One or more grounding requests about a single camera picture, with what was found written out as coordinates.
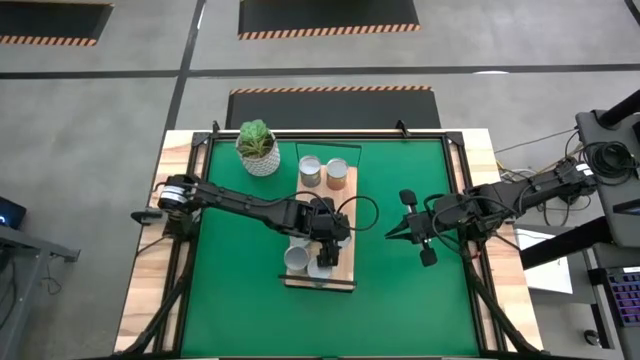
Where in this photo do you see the white paper sheet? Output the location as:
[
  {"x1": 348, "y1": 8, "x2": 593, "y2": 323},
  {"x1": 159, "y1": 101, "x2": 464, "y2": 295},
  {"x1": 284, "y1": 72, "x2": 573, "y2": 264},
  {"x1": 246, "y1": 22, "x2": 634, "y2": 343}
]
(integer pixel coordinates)
[{"x1": 513, "y1": 228, "x2": 575, "y2": 296}]

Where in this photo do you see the coiled black cable bundle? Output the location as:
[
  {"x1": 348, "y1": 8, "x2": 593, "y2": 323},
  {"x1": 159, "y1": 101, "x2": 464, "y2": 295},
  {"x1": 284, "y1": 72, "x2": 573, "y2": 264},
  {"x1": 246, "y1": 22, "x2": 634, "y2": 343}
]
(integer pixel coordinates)
[{"x1": 582, "y1": 140, "x2": 640, "y2": 187}]

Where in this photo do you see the grey desk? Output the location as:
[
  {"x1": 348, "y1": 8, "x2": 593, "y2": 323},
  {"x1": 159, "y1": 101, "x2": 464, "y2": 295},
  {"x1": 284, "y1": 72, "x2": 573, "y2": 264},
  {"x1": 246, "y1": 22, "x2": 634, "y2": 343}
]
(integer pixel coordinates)
[
  {"x1": 0, "y1": 223, "x2": 81, "y2": 360},
  {"x1": 524, "y1": 239, "x2": 640, "y2": 360}
]

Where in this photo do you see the blue berries can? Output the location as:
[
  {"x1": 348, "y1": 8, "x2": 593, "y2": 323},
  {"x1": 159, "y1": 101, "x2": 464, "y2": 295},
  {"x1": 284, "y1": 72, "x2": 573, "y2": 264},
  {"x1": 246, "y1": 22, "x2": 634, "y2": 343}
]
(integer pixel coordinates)
[{"x1": 306, "y1": 257, "x2": 334, "y2": 281}]

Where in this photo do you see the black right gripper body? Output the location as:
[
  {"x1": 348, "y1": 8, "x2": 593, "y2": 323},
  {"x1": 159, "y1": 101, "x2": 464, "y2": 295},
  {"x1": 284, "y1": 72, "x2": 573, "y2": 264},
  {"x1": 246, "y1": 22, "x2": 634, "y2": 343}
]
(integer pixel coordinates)
[{"x1": 398, "y1": 188, "x2": 472, "y2": 268}]

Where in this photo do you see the black metal table frame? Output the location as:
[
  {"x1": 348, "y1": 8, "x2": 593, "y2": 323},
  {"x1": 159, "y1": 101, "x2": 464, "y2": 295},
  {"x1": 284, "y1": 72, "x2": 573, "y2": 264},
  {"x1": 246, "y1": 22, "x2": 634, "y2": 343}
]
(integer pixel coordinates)
[{"x1": 112, "y1": 119, "x2": 546, "y2": 360}]

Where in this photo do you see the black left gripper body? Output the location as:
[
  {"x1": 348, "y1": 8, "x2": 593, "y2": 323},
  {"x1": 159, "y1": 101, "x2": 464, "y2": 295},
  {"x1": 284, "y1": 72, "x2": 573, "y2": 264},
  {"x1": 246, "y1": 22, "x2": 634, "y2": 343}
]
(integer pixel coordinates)
[{"x1": 295, "y1": 197, "x2": 342, "y2": 270}]

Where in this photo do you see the black table-edge bracket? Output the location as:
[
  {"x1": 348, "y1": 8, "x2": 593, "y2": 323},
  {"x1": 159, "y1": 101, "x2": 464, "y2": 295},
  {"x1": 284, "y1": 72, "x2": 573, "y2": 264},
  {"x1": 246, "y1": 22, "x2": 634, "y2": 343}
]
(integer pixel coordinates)
[{"x1": 130, "y1": 209, "x2": 166, "y2": 226}]

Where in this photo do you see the grey equipment cart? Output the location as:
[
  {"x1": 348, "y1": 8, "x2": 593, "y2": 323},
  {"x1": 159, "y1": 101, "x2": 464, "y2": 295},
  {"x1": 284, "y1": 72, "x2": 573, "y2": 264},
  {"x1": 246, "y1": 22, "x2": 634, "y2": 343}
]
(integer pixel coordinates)
[{"x1": 574, "y1": 88, "x2": 640, "y2": 251}]

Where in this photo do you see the green table mat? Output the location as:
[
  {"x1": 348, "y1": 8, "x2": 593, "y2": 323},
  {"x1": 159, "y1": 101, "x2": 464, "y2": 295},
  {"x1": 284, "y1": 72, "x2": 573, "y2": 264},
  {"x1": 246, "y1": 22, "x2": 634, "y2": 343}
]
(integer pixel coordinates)
[{"x1": 180, "y1": 137, "x2": 480, "y2": 358}]

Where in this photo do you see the wooden board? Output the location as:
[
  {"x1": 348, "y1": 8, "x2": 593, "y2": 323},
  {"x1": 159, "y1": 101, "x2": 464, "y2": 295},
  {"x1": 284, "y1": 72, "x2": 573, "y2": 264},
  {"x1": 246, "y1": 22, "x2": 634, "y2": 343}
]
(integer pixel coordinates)
[{"x1": 276, "y1": 141, "x2": 363, "y2": 293}]

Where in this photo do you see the black device with blue light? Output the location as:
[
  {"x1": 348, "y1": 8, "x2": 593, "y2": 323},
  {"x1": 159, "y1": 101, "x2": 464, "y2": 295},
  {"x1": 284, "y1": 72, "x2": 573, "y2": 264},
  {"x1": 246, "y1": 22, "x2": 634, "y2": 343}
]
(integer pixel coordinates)
[{"x1": 0, "y1": 195, "x2": 28, "y2": 230}]

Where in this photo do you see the green pears can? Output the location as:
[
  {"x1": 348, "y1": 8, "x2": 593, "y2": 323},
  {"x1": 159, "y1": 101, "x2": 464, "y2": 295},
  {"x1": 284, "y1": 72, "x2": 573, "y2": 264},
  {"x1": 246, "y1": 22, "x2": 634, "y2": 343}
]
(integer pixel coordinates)
[{"x1": 283, "y1": 244, "x2": 311, "y2": 275}]

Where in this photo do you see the tall can orange label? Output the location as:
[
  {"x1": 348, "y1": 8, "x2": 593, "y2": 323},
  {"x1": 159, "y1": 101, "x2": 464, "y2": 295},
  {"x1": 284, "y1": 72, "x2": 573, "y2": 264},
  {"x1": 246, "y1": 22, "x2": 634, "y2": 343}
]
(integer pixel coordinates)
[{"x1": 325, "y1": 157, "x2": 350, "y2": 192}]

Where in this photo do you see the backlit keyboard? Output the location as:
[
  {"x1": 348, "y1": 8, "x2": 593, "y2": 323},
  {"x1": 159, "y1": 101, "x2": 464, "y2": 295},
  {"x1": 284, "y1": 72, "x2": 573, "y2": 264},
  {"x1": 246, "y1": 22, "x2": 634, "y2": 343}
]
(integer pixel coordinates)
[{"x1": 605, "y1": 266, "x2": 640, "y2": 329}]

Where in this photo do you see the tall can grey-blue label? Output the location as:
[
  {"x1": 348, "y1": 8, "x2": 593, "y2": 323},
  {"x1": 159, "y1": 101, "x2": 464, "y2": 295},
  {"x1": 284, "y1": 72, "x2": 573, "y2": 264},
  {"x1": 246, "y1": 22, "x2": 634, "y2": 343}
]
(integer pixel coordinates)
[{"x1": 298, "y1": 154, "x2": 323, "y2": 189}]

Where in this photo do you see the potted succulent in white pot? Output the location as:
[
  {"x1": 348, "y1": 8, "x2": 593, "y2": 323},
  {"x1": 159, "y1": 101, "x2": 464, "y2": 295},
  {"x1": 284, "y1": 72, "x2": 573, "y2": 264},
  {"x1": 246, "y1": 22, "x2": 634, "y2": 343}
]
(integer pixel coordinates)
[{"x1": 235, "y1": 118, "x2": 282, "y2": 178}]

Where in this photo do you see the black stand beam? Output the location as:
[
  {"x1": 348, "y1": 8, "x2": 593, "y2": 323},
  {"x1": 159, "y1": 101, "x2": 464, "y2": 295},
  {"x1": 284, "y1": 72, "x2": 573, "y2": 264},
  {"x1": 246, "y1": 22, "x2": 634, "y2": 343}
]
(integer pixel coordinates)
[{"x1": 519, "y1": 215, "x2": 621, "y2": 271}]

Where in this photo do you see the black striped-edge floor mat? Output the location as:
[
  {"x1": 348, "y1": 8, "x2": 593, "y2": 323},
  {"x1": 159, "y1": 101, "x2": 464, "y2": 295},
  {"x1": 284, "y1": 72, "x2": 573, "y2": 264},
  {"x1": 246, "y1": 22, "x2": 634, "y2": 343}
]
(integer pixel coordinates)
[
  {"x1": 0, "y1": 0, "x2": 115, "y2": 48},
  {"x1": 237, "y1": 0, "x2": 422, "y2": 41},
  {"x1": 224, "y1": 84, "x2": 443, "y2": 131}
]

